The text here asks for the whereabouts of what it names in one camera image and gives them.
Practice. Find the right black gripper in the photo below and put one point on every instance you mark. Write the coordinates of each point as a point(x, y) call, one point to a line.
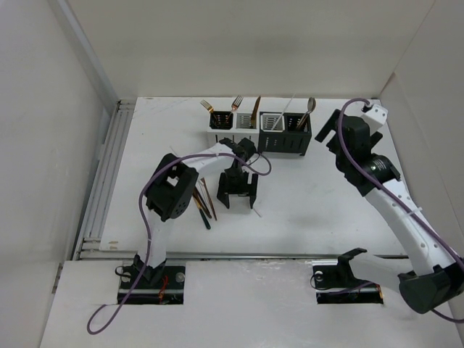
point(330, 125)

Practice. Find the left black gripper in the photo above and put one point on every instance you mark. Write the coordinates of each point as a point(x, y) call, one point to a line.
point(245, 189)

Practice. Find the silver spoon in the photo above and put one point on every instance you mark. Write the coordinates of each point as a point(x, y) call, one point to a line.
point(311, 105)

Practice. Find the rose gold fork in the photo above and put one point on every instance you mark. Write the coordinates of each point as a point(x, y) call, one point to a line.
point(235, 105)

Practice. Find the gold fork green handle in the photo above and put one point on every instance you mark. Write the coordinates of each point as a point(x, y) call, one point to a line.
point(207, 106)

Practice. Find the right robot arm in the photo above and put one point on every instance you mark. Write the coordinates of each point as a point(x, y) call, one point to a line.
point(432, 274)

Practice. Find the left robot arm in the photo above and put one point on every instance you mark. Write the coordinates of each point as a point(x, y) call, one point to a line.
point(169, 191)

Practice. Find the copper chopstick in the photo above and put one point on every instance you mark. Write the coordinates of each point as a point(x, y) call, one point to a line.
point(209, 198)

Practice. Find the white utensil container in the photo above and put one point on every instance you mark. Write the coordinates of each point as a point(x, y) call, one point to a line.
point(237, 126)

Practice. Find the black utensil container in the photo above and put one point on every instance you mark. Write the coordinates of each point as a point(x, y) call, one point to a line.
point(291, 135)

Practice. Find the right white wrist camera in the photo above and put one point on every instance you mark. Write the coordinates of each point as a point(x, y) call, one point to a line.
point(375, 116)

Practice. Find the bronze knife green handle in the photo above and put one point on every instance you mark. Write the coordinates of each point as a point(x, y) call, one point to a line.
point(201, 212)

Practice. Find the aluminium rail front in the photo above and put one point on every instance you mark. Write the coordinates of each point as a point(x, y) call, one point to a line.
point(205, 256)

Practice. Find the aluminium rail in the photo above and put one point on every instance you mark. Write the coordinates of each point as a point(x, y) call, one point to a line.
point(205, 256)
point(95, 210)

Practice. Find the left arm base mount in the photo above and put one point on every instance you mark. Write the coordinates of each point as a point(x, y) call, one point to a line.
point(168, 288)

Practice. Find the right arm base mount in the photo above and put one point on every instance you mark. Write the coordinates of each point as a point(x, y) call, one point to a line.
point(335, 285)

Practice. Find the aluminium rail left side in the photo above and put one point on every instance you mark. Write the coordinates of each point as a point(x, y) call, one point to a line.
point(95, 210)

